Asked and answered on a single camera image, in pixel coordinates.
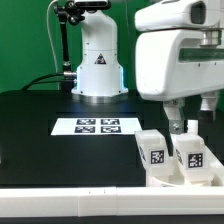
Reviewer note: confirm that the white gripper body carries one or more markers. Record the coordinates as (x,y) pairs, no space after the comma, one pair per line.
(160,73)

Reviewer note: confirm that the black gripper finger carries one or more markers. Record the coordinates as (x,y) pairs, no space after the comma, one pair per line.
(174,112)
(207,111)

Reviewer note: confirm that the white round stool seat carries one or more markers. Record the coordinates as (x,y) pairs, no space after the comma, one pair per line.
(175,181)

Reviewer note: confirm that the white sheet with tags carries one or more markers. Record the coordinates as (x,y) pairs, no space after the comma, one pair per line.
(95,126)

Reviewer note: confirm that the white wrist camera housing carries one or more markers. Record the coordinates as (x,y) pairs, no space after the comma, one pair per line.
(171,14)

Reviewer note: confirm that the white front obstacle rail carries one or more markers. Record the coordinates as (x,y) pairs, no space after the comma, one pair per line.
(110,201)

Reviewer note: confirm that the black camera stand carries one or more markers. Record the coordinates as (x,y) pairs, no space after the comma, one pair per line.
(67,14)

